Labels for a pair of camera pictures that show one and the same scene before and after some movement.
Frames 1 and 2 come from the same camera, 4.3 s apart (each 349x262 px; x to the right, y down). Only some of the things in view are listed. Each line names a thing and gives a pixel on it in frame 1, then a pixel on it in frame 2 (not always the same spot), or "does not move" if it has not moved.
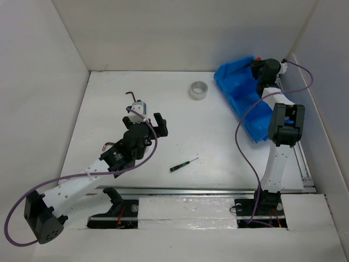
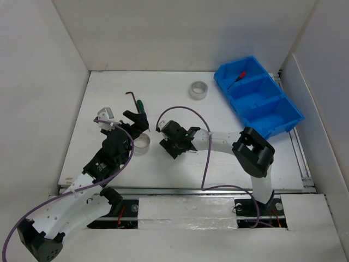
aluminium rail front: x=182 y=190 does not move
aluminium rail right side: x=309 y=186 does not move
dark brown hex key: x=132 y=94 does not move
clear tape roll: x=198 y=90 does not move
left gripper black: x=160 y=130 to x=139 y=125
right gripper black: x=255 y=65 to x=167 y=144
